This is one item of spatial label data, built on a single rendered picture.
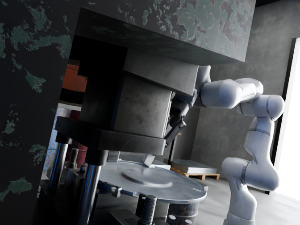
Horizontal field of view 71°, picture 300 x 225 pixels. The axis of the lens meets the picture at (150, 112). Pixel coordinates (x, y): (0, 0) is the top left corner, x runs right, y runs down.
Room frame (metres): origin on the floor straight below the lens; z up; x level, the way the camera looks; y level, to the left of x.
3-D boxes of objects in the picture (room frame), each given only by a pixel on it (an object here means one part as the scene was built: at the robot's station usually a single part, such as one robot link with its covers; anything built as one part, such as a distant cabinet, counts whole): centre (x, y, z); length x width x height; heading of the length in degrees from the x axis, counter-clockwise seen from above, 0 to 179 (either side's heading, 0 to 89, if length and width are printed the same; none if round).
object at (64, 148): (0.47, 0.17, 0.81); 0.02 x 0.02 x 0.14
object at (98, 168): (0.34, 0.07, 0.81); 0.02 x 0.02 x 0.14
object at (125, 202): (0.45, 0.07, 0.76); 0.15 x 0.09 x 0.05; 39
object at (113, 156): (0.45, 0.07, 0.84); 0.05 x 0.03 x 0.04; 39
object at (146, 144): (0.44, 0.08, 0.86); 0.20 x 0.16 x 0.05; 39
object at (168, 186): (0.52, -0.02, 0.78); 0.29 x 0.29 x 0.01
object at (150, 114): (0.47, 0.04, 1.04); 0.17 x 0.15 x 0.30; 129
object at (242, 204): (1.02, -0.48, 0.71); 0.18 x 0.11 x 0.25; 45
